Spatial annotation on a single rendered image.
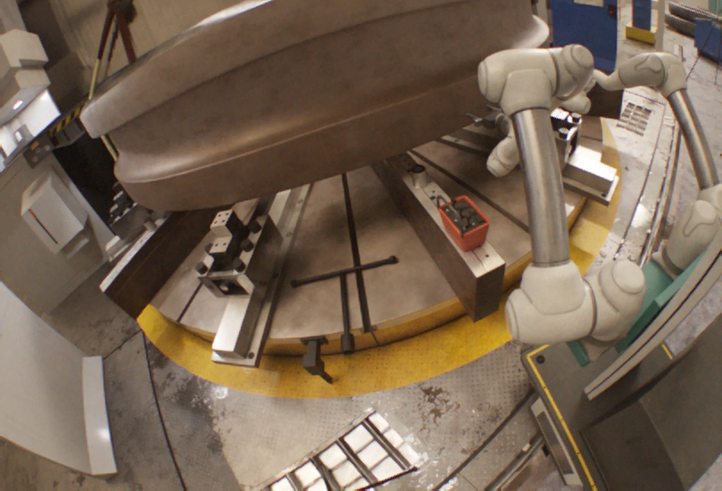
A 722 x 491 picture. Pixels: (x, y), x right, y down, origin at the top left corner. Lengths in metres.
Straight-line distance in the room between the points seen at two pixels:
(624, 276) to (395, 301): 1.14
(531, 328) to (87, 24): 4.45
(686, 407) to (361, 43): 1.80
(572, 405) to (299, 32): 1.87
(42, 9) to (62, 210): 2.39
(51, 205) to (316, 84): 3.52
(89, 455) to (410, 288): 2.73
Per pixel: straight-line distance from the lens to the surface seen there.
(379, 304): 1.63
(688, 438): 1.06
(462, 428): 1.69
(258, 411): 2.03
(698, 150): 1.39
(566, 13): 6.24
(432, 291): 1.63
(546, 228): 0.77
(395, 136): 1.52
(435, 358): 1.79
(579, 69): 0.85
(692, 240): 1.20
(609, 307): 0.84
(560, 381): 1.47
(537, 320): 0.77
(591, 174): 2.21
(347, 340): 1.53
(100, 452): 2.94
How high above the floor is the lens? 1.67
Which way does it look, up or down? 41 degrees down
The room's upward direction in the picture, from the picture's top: 20 degrees counter-clockwise
